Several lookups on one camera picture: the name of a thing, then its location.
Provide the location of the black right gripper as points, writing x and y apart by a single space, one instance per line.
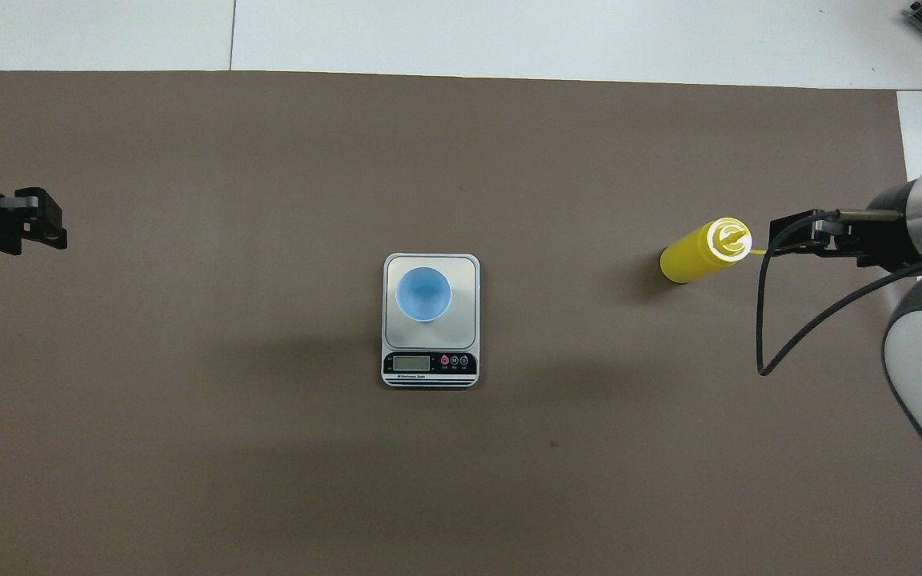
885 232

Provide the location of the yellow squeeze bottle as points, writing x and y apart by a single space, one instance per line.
693 260

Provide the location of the light blue plastic cup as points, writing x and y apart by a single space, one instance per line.
423 294

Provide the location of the silver digital kitchen scale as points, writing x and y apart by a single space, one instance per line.
429 364

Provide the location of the brown table mat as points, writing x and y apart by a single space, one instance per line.
429 480

